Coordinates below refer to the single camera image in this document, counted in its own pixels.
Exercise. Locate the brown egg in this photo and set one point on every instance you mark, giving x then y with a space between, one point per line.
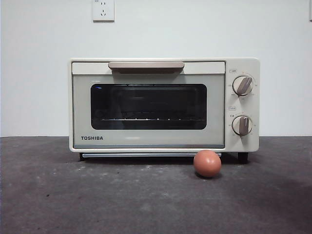
207 163

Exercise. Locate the white wall socket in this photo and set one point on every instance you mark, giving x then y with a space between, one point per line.
103 12

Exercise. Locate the black oven foot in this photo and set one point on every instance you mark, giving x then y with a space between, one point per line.
243 157
81 157

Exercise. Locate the cream oven knob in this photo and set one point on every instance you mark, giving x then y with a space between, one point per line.
241 125
241 85

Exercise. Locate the cream Toshiba toaster oven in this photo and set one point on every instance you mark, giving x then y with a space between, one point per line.
243 143

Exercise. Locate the silver crumb tray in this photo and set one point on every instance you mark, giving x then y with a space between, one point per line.
146 155

